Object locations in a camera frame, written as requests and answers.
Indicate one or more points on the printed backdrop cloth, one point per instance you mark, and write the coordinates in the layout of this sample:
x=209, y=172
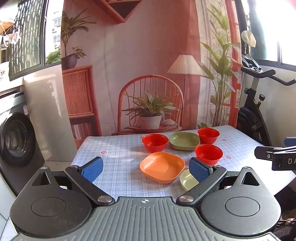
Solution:
x=138, y=46

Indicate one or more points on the orange square plate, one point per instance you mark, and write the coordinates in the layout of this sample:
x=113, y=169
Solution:
x=161, y=165

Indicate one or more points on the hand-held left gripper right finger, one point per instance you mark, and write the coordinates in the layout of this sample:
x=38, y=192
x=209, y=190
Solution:
x=198, y=169

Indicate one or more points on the dark window frame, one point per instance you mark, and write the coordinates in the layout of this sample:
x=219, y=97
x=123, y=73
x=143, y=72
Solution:
x=266, y=61
x=42, y=34

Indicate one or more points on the dark cloth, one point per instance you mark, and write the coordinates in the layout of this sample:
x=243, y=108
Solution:
x=289, y=208

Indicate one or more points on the white panel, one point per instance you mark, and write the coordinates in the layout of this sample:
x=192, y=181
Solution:
x=46, y=104

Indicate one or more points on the white round object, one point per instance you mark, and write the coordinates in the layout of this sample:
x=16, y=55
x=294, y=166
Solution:
x=248, y=38

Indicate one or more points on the white printed bag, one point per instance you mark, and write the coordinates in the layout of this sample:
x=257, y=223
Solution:
x=4, y=73

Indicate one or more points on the light green square plate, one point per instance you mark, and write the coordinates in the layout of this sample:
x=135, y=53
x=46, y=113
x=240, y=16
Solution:
x=186, y=182

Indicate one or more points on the black exercise bike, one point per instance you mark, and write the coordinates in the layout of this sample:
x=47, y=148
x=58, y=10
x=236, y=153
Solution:
x=251, y=102

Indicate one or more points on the blue checked tablecloth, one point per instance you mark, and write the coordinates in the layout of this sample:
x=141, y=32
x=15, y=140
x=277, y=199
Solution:
x=120, y=162

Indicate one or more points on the grey washing machine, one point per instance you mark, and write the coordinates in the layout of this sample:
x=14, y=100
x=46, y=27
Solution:
x=16, y=139

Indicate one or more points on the olive green square plate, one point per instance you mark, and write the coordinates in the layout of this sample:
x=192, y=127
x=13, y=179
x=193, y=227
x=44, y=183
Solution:
x=183, y=140

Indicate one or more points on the white hanging garment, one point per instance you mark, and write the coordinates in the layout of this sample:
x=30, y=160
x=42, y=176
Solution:
x=10, y=38

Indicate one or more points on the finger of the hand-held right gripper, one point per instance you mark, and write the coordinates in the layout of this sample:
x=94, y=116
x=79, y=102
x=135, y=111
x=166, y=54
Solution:
x=263, y=153
x=291, y=141

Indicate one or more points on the red plastic bowl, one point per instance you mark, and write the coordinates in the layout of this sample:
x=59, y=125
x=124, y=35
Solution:
x=208, y=154
x=208, y=135
x=155, y=142

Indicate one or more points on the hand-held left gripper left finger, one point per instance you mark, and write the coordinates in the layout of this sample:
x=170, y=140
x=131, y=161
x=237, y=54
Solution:
x=93, y=168

